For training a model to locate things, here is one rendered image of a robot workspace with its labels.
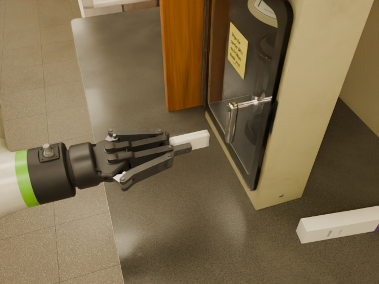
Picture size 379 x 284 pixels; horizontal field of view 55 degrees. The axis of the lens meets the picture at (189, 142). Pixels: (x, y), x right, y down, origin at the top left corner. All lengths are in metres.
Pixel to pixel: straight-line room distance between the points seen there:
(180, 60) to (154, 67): 0.28
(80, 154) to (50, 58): 2.61
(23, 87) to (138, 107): 1.95
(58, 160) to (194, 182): 0.36
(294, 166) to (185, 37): 0.40
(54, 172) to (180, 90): 0.49
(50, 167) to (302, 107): 0.41
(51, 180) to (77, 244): 1.33
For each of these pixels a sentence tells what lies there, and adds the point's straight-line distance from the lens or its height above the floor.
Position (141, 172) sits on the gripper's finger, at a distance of 0.59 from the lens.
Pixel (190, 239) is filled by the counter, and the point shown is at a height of 0.94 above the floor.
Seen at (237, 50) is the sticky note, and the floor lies 1.25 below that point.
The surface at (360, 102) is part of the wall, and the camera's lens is 1.13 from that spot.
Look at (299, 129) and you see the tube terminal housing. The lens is 0.66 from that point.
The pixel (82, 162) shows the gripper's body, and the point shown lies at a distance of 0.59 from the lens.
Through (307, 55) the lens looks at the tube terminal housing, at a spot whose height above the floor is 1.32.
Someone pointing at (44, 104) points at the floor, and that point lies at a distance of 2.71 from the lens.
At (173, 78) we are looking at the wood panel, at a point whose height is 1.05.
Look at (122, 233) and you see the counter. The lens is 0.78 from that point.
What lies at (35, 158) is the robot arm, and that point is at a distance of 0.60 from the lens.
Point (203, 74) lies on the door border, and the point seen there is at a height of 1.09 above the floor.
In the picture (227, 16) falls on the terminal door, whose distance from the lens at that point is 0.71.
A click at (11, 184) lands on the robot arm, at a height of 1.17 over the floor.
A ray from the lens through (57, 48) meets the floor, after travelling 3.30.
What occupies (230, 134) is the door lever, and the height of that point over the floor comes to 1.14.
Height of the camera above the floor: 1.60
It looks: 45 degrees down
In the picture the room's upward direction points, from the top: straight up
